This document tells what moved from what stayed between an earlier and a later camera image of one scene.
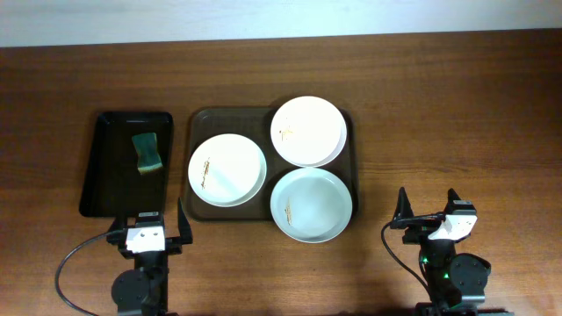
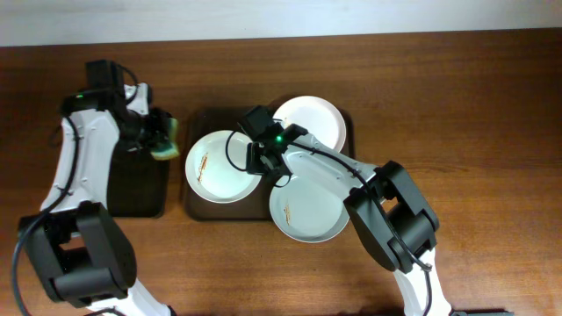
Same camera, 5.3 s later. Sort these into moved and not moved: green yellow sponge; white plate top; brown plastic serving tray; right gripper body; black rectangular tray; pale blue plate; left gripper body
Moved: right gripper body; left gripper body; green yellow sponge
Not moved: black rectangular tray; white plate top; brown plastic serving tray; pale blue plate
